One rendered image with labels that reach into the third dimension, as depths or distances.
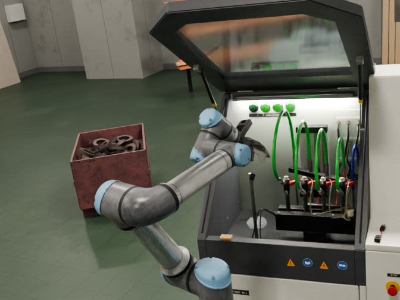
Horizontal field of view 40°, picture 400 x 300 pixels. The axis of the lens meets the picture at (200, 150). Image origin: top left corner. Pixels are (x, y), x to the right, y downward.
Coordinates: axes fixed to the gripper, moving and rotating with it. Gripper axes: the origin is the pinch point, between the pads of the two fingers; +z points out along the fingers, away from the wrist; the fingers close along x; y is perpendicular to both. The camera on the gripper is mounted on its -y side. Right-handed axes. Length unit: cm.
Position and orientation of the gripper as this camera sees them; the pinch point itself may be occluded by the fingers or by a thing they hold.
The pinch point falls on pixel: (259, 155)
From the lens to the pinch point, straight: 213.9
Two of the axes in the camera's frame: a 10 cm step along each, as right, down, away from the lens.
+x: 7.9, -1.4, -5.9
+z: 5.9, 4.5, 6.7
